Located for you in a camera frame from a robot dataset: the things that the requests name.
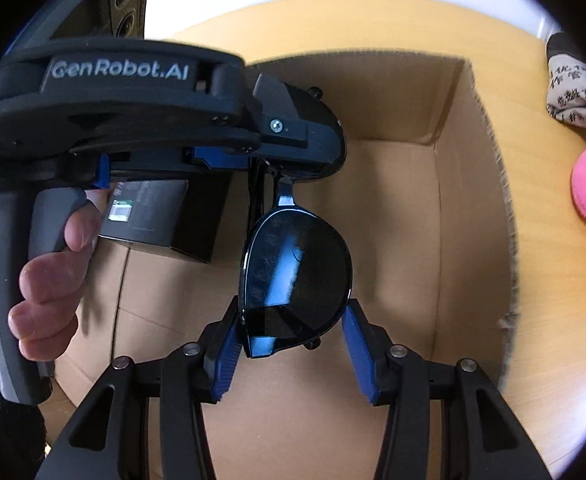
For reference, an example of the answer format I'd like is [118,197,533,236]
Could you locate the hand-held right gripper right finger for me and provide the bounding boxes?
[340,299,549,480]

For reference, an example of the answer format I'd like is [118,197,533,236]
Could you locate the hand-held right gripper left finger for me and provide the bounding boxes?
[33,297,246,480]

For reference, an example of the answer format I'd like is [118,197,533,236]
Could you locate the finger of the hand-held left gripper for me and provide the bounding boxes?
[190,74,319,171]

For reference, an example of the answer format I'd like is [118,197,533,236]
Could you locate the black sunglasses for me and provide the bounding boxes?
[238,85,354,361]

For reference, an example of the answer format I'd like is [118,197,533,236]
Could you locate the black rectangular box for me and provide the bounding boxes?
[98,175,234,264]

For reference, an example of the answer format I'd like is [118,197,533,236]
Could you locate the brown cardboard box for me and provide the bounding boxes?
[38,52,521,480]

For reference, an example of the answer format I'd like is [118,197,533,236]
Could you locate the person's left forearm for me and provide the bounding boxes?
[0,360,48,480]

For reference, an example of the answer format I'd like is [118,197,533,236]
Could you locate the person's left hand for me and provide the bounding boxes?
[8,187,108,362]

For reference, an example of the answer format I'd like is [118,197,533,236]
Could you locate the beige printed cloth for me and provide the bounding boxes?
[546,32,586,133]

